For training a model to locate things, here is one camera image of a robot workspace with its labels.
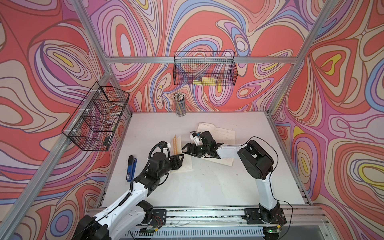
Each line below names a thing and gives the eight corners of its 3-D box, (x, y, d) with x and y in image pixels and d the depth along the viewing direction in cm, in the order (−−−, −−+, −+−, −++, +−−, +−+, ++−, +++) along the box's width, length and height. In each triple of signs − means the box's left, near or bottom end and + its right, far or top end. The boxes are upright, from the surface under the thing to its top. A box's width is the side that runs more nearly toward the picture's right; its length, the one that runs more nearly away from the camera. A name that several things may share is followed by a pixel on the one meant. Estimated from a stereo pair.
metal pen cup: (176, 117, 122) (173, 98, 106) (177, 111, 127) (174, 91, 111) (185, 117, 122) (184, 98, 106) (185, 111, 127) (184, 91, 111)
